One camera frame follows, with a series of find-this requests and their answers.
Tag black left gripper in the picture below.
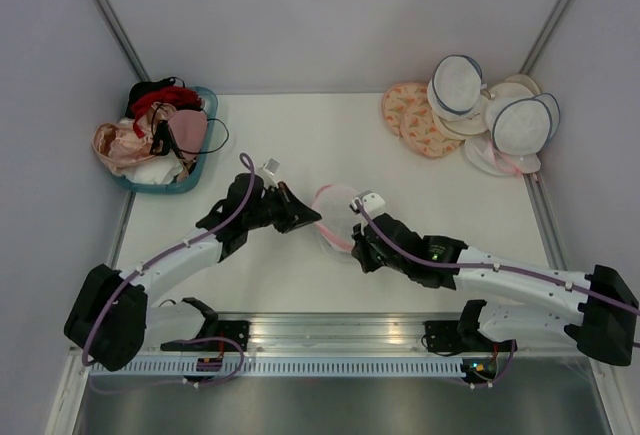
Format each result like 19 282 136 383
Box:
244 182 321 234

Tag white mesh bag pink zipper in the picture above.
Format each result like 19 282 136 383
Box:
311 184 360 263

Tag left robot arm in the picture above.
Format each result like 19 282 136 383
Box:
63 173 321 371

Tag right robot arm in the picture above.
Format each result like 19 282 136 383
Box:
351 214 639 367

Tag dusty pink bra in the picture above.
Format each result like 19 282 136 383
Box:
167 110 208 159

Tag white bra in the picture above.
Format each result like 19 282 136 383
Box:
123 156 184 185

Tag black bra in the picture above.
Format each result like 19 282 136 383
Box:
124 75 230 157

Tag flat white bag pink trim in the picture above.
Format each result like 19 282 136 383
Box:
464 133 541 177

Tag floral peach laundry bag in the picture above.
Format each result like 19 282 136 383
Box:
381 82 430 136

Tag red lace bra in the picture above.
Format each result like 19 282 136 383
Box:
131 86 202 119

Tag white mesh bag blue trim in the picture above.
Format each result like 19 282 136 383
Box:
428 55 483 121

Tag peach satin bra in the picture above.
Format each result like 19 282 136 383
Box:
92 123 155 176

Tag large white bag blue trim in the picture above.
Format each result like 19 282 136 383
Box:
484 93 561 156

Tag cream laundry bag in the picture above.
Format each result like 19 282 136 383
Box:
427 78 538 140

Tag teal plastic basket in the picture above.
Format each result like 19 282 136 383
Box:
92 78 218 195

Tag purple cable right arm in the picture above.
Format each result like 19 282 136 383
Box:
355 204 640 391

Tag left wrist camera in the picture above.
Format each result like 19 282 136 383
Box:
261 158 280 178

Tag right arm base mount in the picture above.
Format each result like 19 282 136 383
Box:
421 320 482 357

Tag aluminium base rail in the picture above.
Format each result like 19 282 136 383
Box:
217 312 578 354

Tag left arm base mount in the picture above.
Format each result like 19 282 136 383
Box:
160 320 251 353

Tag aluminium side rail right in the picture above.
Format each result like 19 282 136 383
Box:
524 174 567 270

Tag aluminium frame post left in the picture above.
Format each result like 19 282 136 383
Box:
92 0 150 81

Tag aluminium frame post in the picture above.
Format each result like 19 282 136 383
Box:
92 0 150 81
519 0 574 75

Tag white slotted cable duct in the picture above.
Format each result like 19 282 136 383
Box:
116 354 465 378

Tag aluminium frame post right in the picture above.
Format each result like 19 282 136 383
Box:
519 0 574 75

